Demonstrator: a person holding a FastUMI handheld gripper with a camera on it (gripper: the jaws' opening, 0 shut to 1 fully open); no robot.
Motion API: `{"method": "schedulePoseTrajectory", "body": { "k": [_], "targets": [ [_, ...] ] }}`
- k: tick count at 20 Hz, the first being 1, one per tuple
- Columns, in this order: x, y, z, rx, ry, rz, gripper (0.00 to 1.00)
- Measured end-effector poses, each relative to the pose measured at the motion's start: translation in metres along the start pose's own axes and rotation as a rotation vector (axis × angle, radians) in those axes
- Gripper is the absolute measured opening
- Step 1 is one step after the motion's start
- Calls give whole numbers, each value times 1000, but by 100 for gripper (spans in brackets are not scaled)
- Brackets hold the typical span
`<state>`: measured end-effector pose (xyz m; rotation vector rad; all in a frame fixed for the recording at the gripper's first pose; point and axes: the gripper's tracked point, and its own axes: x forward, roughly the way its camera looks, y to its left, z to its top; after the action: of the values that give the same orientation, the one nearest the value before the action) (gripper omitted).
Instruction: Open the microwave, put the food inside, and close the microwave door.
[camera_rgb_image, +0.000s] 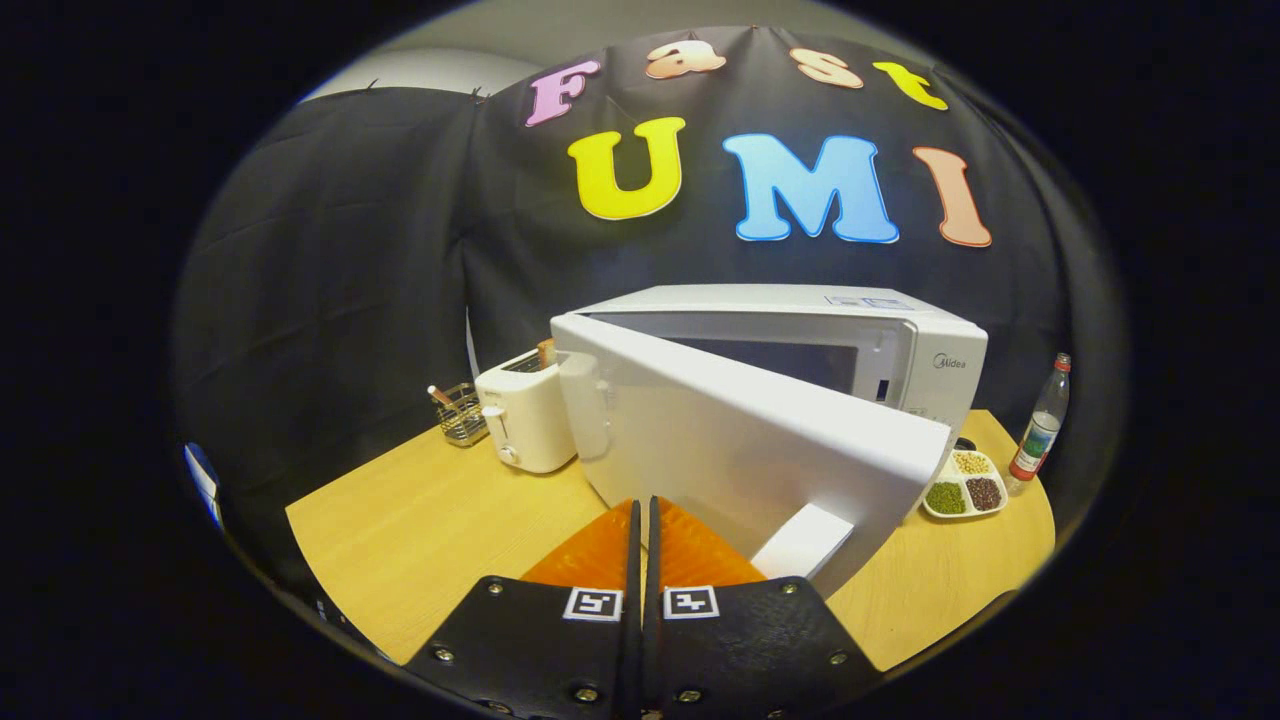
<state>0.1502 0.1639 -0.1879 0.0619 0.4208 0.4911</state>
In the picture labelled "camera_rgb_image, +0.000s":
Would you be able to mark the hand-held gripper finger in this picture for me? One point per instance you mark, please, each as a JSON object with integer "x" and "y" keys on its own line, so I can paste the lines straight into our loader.
{"x": 652, "y": 650}
{"x": 630, "y": 650}

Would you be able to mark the white toaster oven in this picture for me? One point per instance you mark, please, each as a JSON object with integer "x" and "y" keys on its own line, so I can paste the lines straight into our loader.
{"x": 720, "y": 440}

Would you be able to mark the white bread toaster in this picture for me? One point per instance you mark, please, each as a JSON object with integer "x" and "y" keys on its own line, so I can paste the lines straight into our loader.
{"x": 530, "y": 420}

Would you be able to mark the toast slice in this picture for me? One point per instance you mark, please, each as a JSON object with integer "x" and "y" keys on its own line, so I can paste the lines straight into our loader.
{"x": 546, "y": 352}

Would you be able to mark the divided white bean dish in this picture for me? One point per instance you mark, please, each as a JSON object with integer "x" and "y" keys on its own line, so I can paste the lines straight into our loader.
{"x": 962, "y": 490}

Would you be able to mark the clear plastic bottle red cap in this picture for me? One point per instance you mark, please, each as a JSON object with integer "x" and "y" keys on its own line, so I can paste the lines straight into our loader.
{"x": 1038, "y": 435}

